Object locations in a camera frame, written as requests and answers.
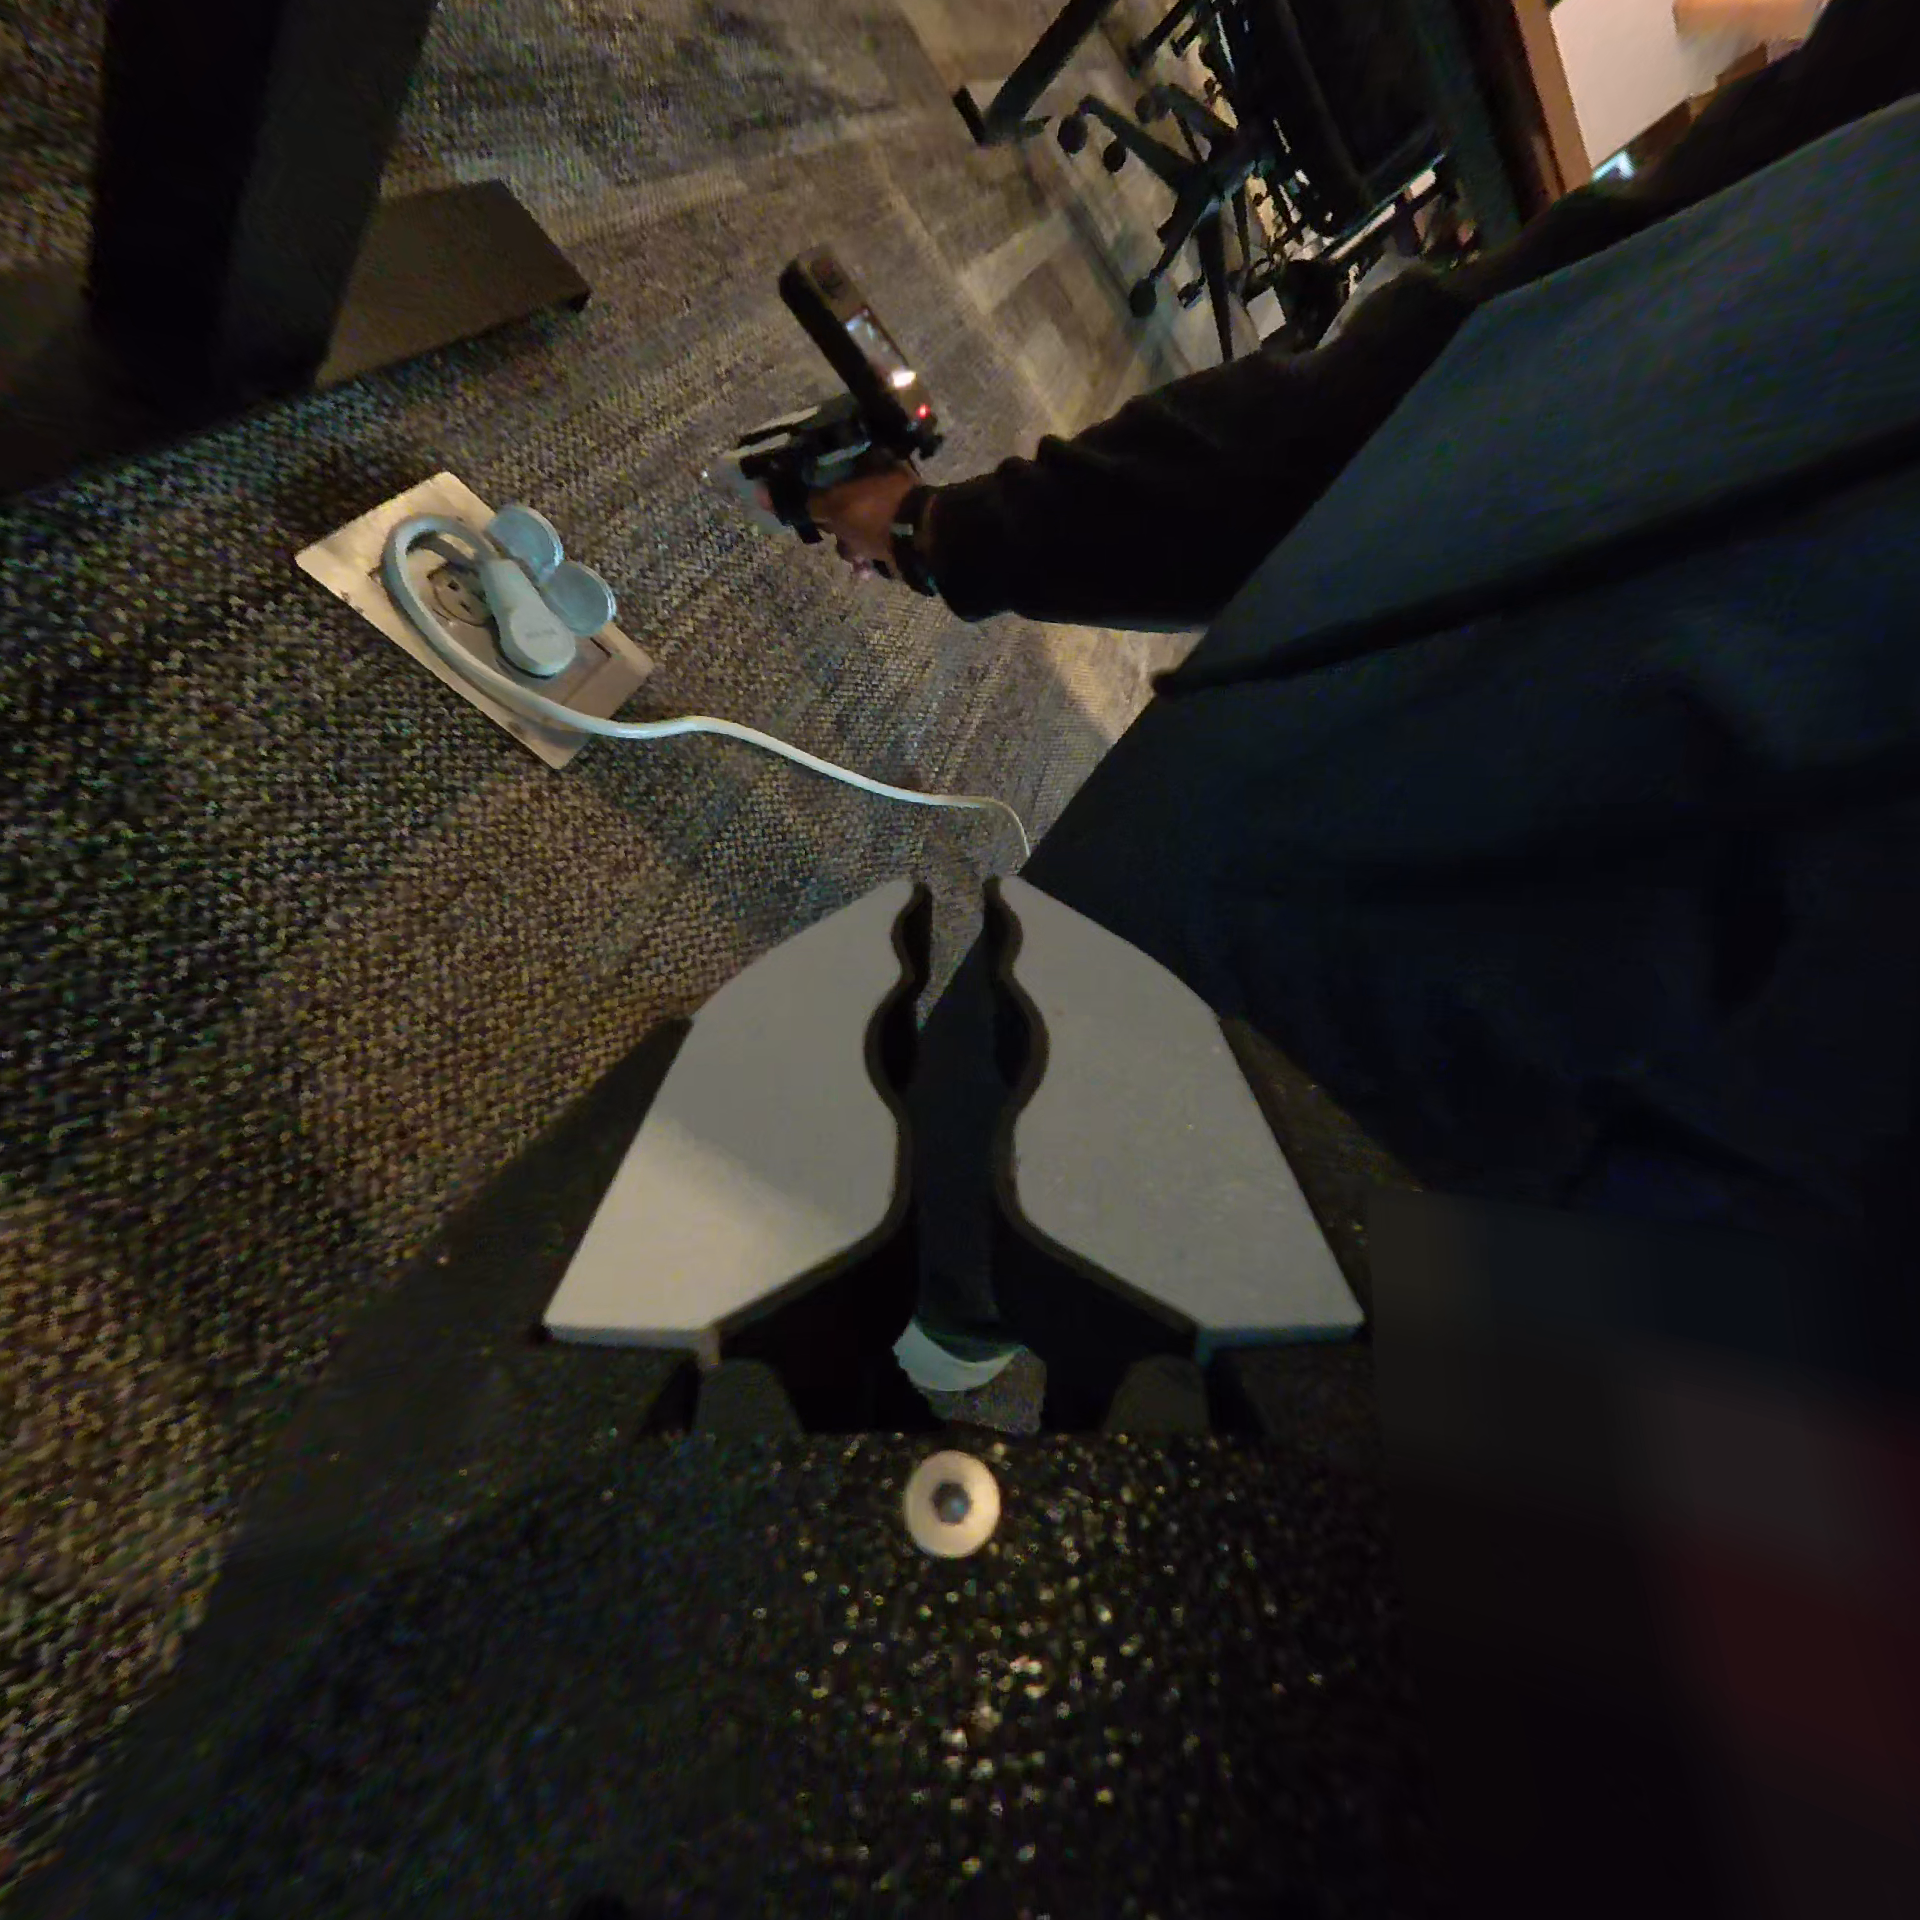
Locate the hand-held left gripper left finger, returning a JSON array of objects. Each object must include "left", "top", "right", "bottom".
[{"left": 539, "top": 876, "right": 932, "bottom": 1369}]

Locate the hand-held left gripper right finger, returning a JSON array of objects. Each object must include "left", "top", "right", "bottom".
[{"left": 981, "top": 876, "right": 1370, "bottom": 1374}]

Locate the person's white shoe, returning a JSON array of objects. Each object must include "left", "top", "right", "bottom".
[{"left": 891, "top": 1316, "right": 1047, "bottom": 1420}]

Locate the white power plug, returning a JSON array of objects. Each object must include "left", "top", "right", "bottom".
[{"left": 480, "top": 503, "right": 619, "bottom": 679}]

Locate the person's right hand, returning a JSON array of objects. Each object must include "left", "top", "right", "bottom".
[{"left": 816, "top": 464, "right": 939, "bottom": 594}]

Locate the person's right forearm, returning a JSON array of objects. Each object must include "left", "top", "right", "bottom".
[{"left": 906, "top": 180, "right": 1668, "bottom": 629}]

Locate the white power cable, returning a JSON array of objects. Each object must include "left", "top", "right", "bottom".
[{"left": 377, "top": 514, "right": 1034, "bottom": 880}]

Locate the black desk leg base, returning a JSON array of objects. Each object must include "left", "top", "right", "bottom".
[{"left": 0, "top": 0, "right": 593, "bottom": 451}]

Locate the metal floor outlet box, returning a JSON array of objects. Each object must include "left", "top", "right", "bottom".
[{"left": 294, "top": 470, "right": 657, "bottom": 769}]

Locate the person's leg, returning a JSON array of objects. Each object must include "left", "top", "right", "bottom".
[{"left": 912, "top": 899, "right": 1009, "bottom": 1338}]

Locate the black office chair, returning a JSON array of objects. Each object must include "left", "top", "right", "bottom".
[{"left": 1049, "top": 0, "right": 1458, "bottom": 362}]

